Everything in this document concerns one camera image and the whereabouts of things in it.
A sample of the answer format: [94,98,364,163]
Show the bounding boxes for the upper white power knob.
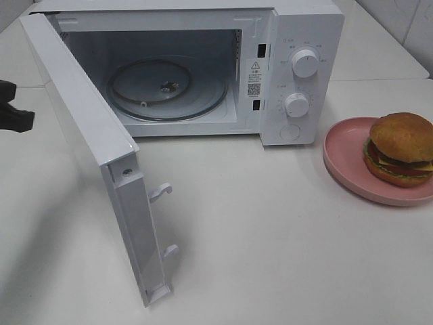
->
[292,49,319,78]

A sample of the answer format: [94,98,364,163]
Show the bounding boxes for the glass microwave turntable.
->
[106,56,228,122]

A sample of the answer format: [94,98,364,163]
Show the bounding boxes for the pink round plate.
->
[323,117,432,207]

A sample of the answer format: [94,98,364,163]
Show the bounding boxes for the white timer knob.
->
[283,93,309,118]

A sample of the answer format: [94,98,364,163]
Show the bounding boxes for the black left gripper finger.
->
[0,80,16,103]
[0,102,35,133]

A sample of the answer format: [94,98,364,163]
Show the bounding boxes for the burger with sesame bun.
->
[363,112,432,188]

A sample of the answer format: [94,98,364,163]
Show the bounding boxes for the white microwave door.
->
[20,14,179,306]

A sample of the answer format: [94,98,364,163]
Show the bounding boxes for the white microwave oven body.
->
[26,1,344,146]

